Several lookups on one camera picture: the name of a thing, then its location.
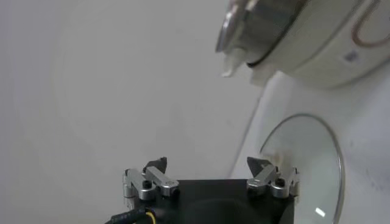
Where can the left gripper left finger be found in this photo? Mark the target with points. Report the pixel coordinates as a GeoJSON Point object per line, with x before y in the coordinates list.
{"type": "Point", "coordinates": [137, 182]}

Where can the steel and white steamer pot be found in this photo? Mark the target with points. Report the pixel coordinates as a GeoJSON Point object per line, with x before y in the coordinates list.
{"type": "Point", "coordinates": [329, 54]}

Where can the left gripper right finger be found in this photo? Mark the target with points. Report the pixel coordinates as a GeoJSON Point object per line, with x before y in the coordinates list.
{"type": "Point", "coordinates": [263, 176]}

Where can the round glass lid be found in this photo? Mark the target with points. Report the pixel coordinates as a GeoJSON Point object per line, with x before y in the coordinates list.
{"type": "Point", "coordinates": [304, 146]}

